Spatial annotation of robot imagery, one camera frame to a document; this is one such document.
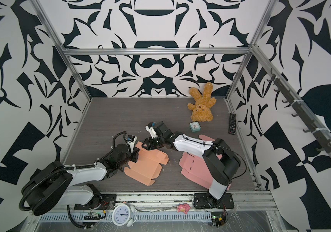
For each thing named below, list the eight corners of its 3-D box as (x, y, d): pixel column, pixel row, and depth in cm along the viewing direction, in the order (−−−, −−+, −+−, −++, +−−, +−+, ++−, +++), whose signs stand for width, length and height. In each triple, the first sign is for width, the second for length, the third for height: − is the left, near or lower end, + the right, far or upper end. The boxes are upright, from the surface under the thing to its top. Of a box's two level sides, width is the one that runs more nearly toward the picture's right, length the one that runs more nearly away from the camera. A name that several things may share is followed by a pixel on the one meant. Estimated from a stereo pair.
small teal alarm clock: (190, 132, 102) (190, 130, 100) (189, 123, 107) (189, 121, 105) (200, 132, 102) (201, 130, 100) (198, 123, 107) (199, 121, 105)
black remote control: (228, 133, 102) (229, 131, 100) (229, 114, 112) (230, 113, 111) (234, 135, 101) (235, 133, 100) (235, 116, 112) (236, 114, 110)
